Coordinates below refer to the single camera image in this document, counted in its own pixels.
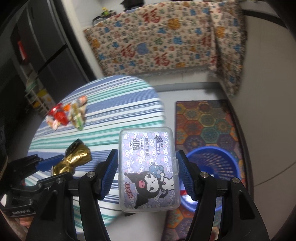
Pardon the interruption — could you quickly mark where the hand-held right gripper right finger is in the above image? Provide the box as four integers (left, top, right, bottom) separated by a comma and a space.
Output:
176, 150, 271, 241

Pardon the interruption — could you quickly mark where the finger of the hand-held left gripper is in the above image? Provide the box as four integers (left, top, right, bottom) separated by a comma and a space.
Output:
22, 173, 74, 194
10, 155, 63, 180

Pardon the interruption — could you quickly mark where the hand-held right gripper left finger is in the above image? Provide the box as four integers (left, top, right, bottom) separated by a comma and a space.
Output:
25, 149, 119, 241

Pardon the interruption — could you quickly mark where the gold foil wrapper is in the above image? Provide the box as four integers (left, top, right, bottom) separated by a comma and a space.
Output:
51, 138, 92, 176

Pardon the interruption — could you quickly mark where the blue plastic basket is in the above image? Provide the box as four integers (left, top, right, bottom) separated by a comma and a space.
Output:
178, 146, 240, 212

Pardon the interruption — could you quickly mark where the clear plastic floss box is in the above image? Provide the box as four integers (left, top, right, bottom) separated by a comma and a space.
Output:
118, 126, 181, 212

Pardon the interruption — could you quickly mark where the patterned floor mat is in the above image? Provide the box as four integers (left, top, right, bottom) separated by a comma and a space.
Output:
162, 100, 248, 241

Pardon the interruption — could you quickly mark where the yellow cardboard box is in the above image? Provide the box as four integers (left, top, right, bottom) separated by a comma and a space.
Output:
37, 89, 56, 109

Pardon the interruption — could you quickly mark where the white tiered rack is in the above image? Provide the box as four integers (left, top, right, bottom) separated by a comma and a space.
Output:
24, 72, 47, 116

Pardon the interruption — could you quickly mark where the round striped table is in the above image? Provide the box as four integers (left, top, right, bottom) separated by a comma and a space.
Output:
26, 75, 167, 234

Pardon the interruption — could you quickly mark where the red hanging cloth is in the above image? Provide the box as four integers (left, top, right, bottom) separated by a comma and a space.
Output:
17, 40, 29, 65

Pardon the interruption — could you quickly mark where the white kitchen counter cabinet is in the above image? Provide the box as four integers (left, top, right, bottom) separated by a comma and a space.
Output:
240, 14, 296, 186

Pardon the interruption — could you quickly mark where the narrow printed cloth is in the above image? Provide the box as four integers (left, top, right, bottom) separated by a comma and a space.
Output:
208, 0, 248, 98

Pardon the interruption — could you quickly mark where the grey refrigerator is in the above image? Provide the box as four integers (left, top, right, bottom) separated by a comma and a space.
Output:
9, 0, 96, 86

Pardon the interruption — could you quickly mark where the large printed cloth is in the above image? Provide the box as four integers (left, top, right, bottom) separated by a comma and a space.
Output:
83, 2, 219, 77

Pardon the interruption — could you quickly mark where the black condiment rack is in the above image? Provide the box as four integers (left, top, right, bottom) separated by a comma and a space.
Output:
92, 7, 121, 26

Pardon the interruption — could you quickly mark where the black clay pot red lid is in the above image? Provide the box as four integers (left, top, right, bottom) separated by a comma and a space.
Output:
122, 0, 145, 11

